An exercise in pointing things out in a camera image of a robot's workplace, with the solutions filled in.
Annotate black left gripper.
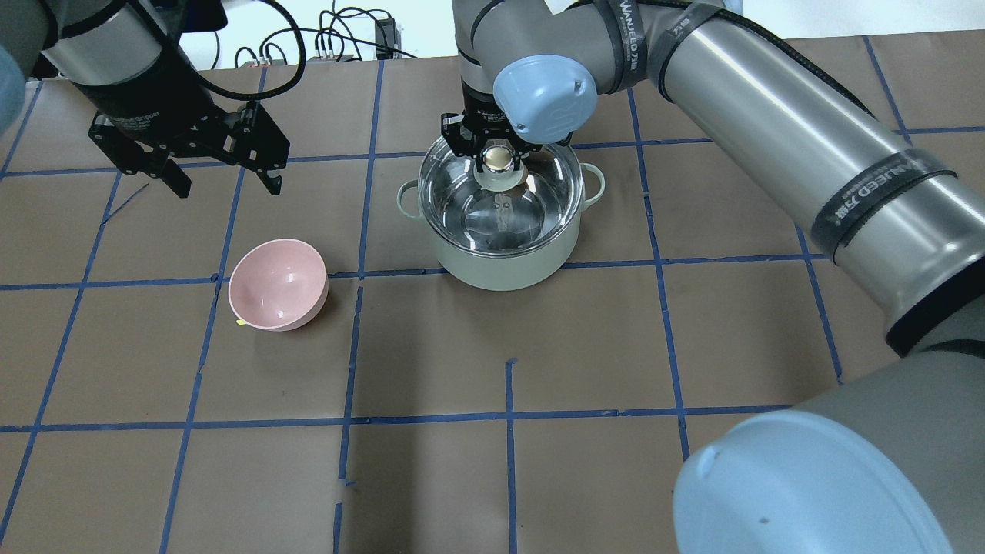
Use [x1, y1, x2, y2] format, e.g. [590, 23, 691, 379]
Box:
[88, 101, 291, 199]

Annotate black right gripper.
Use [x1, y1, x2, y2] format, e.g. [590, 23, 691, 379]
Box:
[440, 110, 541, 171]

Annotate glass pot lid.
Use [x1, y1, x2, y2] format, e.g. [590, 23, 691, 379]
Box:
[418, 138, 588, 257]

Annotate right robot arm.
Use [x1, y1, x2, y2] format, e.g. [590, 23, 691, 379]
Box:
[452, 1, 984, 553]

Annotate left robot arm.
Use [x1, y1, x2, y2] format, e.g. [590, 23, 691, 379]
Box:
[2, 1, 306, 199]

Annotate pale green cooking pot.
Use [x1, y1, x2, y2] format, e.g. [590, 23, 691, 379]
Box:
[396, 138, 606, 291]

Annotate pink bowl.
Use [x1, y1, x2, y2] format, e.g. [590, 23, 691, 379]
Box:
[226, 238, 329, 331]

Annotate black power adapter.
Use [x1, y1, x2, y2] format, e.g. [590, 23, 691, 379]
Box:
[374, 17, 399, 58]

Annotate black cables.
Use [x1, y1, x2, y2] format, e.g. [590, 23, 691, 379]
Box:
[231, 0, 420, 70]

